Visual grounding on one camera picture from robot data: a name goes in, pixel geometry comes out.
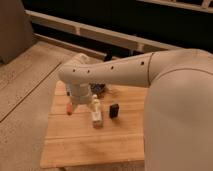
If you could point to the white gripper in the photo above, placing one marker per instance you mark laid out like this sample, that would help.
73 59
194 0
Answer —
79 94

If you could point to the black eraser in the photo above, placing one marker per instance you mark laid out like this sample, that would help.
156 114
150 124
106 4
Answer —
114 110

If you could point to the black frying pan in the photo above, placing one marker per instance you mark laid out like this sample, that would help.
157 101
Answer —
99 89

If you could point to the white figurine bottle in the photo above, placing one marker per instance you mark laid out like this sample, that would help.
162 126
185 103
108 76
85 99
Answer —
96 112

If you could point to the grey cabinet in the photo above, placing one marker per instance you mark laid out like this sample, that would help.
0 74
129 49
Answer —
16 33

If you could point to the wooden board table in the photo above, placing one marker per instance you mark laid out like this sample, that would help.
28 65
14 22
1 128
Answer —
71 140

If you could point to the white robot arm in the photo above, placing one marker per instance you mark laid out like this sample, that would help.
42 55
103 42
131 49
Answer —
178 109

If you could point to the white railing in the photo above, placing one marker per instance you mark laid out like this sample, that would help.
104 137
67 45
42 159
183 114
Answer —
122 40

